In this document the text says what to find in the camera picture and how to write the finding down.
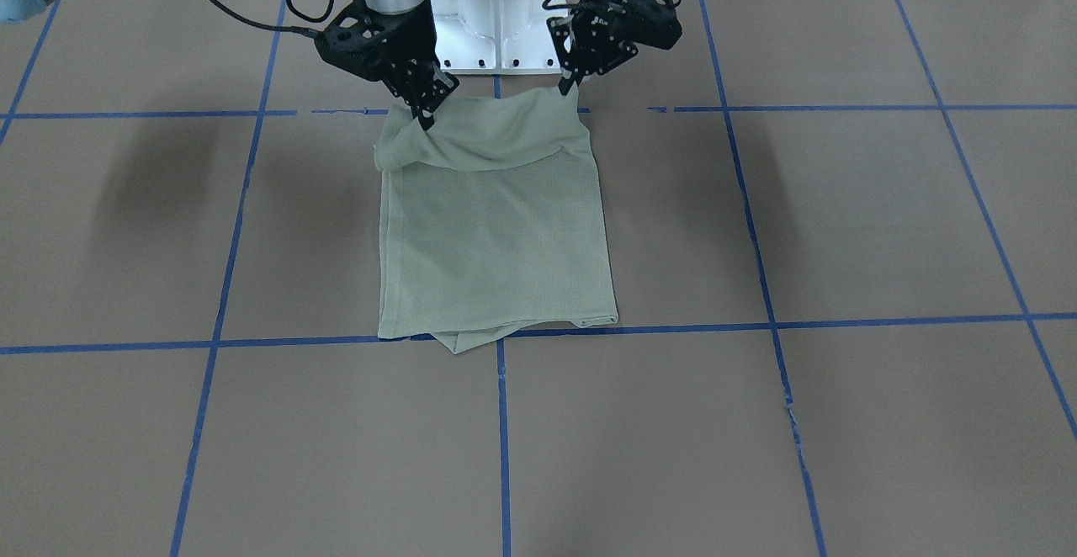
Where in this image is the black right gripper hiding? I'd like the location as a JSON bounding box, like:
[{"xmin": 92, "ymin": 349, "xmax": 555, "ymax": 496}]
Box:
[{"xmin": 316, "ymin": 0, "xmax": 460, "ymax": 133}]

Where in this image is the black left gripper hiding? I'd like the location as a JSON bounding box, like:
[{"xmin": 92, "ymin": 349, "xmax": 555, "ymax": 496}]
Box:
[{"xmin": 547, "ymin": 0, "xmax": 683, "ymax": 96}]

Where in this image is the sage green long-sleeve shirt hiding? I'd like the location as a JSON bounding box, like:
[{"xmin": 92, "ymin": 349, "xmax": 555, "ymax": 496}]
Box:
[{"xmin": 374, "ymin": 87, "xmax": 618, "ymax": 353}]

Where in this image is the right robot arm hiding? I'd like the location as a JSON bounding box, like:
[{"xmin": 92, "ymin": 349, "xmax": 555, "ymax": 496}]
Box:
[{"xmin": 1, "ymin": 0, "xmax": 459, "ymax": 129}]

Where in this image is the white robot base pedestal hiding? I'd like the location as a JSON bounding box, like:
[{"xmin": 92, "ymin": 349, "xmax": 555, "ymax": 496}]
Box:
[{"xmin": 431, "ymin": 0, "xmax": 565, "ymax": 75}]

